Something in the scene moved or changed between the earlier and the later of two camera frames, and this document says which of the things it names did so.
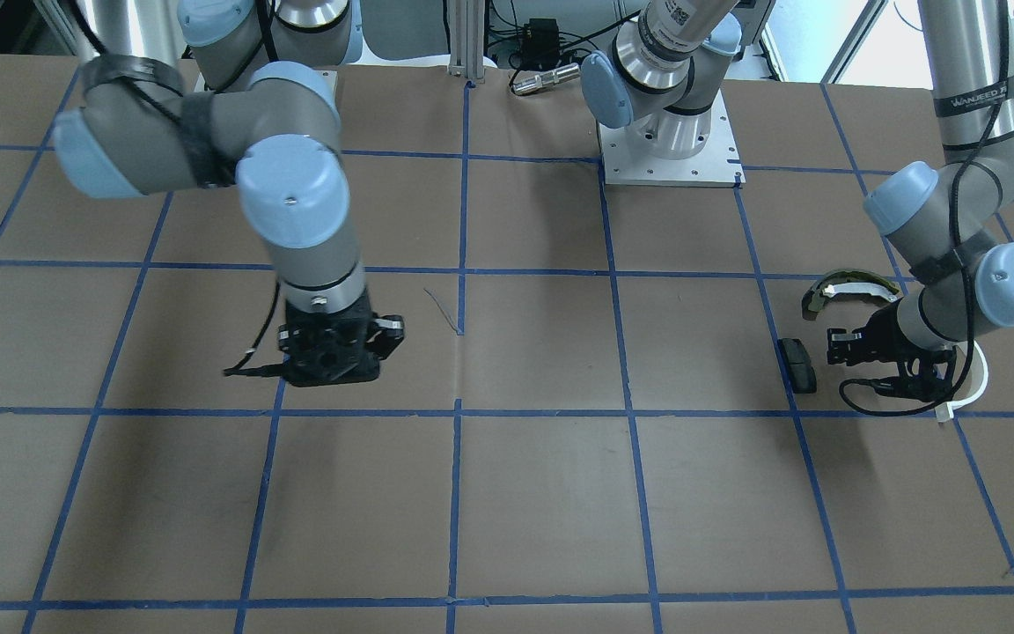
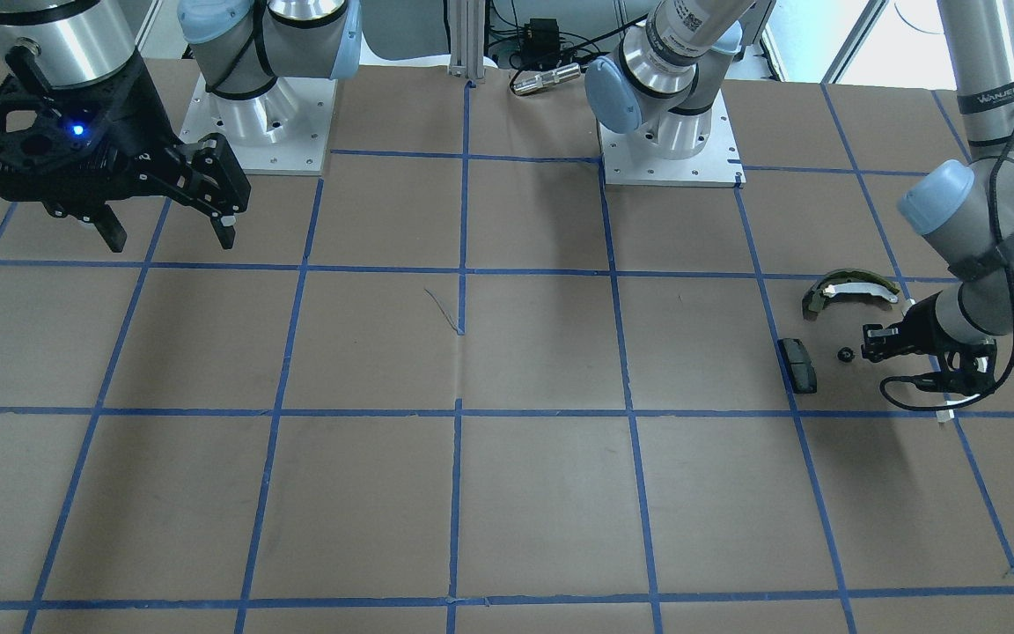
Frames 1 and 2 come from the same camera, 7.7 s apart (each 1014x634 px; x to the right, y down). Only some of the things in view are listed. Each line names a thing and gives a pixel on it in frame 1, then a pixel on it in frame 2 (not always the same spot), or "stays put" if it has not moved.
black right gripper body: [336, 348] to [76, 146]
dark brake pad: [802, 373] stays put
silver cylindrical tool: [566, 72] stays put
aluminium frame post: [466, 23] stays put
